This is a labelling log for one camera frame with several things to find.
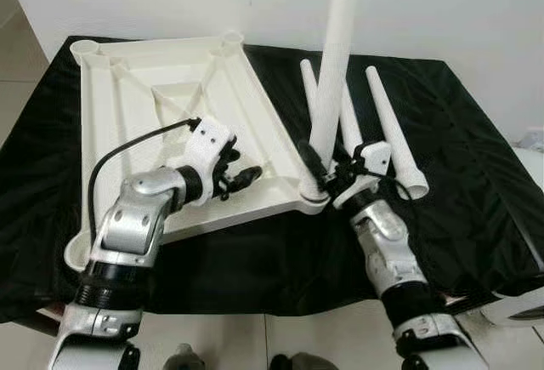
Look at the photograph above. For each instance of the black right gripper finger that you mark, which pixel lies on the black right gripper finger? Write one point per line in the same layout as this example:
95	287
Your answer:
313	167

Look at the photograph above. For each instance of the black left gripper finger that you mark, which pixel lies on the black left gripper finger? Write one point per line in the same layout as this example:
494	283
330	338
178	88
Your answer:
231	154
246	177

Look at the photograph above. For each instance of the white plastic table leg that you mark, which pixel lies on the white plastic table leg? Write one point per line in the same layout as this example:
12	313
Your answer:
336	47
309	81
350	119
391	132

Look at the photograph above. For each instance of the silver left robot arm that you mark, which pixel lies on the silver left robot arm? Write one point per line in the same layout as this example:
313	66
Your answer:
127	225

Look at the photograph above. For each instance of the black tablecloth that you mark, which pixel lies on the black tablecloth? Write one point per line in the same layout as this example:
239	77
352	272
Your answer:
459	149

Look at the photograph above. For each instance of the black metal table leg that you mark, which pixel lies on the black metal table leg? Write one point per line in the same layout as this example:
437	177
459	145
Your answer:
463	304

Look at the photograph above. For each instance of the grey robot left leg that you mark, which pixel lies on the grey robot left leg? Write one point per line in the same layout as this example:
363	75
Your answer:
183	360

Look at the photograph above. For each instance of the grey robot leg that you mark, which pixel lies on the grey robot leg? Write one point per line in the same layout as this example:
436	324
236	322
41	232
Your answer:
183	360
297	361

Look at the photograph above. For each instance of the grey robot right leg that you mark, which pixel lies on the grey robot right leg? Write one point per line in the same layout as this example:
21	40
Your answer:
297	361

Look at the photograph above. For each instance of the white rounded appliance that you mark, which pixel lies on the white rounded appliance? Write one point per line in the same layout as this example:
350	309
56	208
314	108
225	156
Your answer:
510	312

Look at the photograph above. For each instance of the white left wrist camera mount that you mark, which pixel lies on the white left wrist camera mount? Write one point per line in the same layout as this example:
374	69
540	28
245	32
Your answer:
208	140

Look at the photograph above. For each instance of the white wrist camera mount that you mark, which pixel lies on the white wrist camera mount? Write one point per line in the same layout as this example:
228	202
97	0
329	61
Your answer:
374	156
208	140

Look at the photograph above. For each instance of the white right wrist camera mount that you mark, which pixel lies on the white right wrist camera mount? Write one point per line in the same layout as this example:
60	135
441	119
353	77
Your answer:
374	156

